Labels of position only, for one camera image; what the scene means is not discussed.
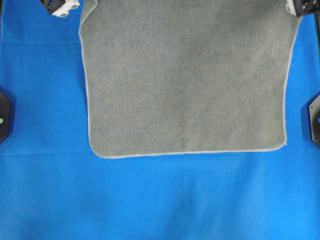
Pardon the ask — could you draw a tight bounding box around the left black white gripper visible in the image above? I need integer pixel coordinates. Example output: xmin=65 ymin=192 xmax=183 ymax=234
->
xmin=39 ymin=0 xmax=80 ymax=18

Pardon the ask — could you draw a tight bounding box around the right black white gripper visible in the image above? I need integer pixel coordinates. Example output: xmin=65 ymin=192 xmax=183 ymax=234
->
xmin=286 ymin=0 xmax=320 ymax=18

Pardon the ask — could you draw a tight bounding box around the large grey towel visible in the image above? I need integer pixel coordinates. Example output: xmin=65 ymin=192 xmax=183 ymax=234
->
xmin=79 ymin=0 xmax=301 ymax=158

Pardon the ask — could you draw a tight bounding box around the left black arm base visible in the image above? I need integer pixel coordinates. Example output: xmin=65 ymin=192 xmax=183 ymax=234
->
xmin=0 ymin=87 xmax=16 ymax=144

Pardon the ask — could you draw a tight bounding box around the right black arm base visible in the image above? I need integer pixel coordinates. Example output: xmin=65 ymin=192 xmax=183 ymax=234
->
xmin=308 ymin=94 xmax=320 ymax=147

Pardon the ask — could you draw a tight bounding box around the blue table cloth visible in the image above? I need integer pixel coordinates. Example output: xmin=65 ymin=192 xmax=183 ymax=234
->
xmin=0 ymin=0 xmax=320 ymax=240

